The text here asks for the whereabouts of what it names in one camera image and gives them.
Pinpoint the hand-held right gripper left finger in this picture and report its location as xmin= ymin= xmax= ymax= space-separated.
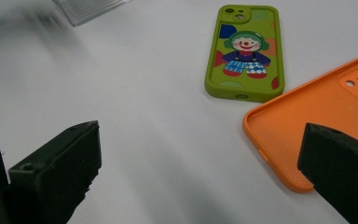
xmin=8 ymin=120 xmax=103 ymax=224

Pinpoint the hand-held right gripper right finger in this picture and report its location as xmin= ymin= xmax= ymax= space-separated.
xmin=297 ymin=122 xmax=358 ymax=224

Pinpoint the orange phone case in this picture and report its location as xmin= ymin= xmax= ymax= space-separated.
xmin=241 ymin=54 xmax=358 ymax=194

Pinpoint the green clown print phone case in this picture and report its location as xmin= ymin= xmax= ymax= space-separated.
xmin=204 ymin=4 xmax=285 ymax=104

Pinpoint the clear plastic ribbed rack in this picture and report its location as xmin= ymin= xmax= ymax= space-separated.
xmin=52 ymin=0 xmax=131 ymax=27

